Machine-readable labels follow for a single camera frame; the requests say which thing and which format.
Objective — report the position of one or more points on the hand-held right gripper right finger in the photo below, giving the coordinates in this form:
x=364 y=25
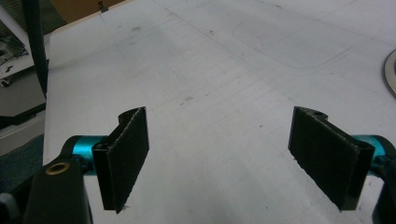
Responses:
x=327 y=158

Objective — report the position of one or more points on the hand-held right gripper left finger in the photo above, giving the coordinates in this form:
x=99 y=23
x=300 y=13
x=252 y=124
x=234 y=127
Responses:
x=127 y=161

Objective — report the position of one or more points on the light wooden table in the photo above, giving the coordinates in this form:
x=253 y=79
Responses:
x=62 y=28

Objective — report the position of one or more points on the white foam mat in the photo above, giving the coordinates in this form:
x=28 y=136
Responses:
x=218 y=77

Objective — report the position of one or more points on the steel utensil stand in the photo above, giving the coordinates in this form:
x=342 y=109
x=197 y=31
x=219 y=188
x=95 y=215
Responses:
x=390 y=74

